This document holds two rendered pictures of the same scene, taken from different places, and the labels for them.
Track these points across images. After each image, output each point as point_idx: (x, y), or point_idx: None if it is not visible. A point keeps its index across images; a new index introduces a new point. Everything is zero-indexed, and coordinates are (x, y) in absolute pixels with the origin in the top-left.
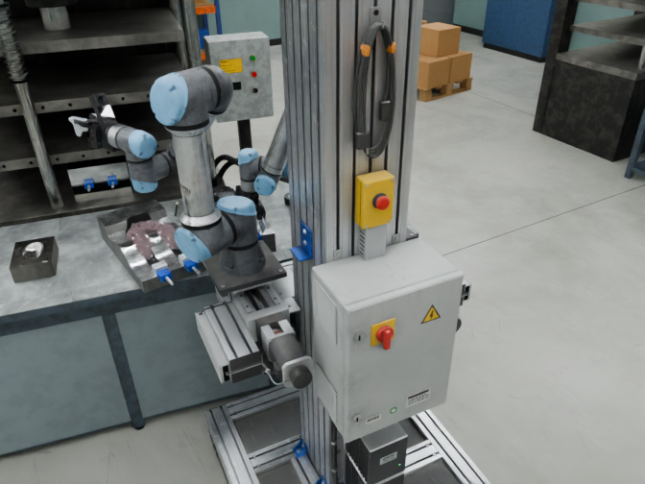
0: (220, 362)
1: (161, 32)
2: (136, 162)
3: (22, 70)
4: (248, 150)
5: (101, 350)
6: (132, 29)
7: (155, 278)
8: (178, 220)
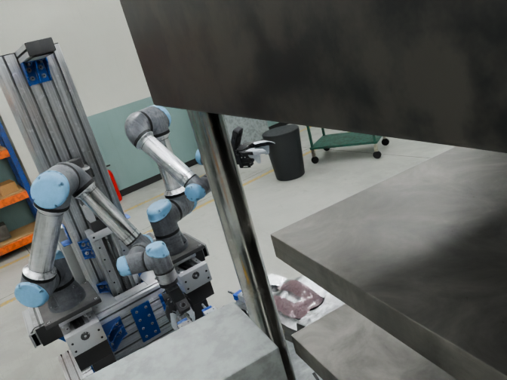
0: (184, 233)
1: (311, 214)
2: None
3: None
4: (154, 245)
5: None
6: (402, 203)
7: None
8: (304, 366)
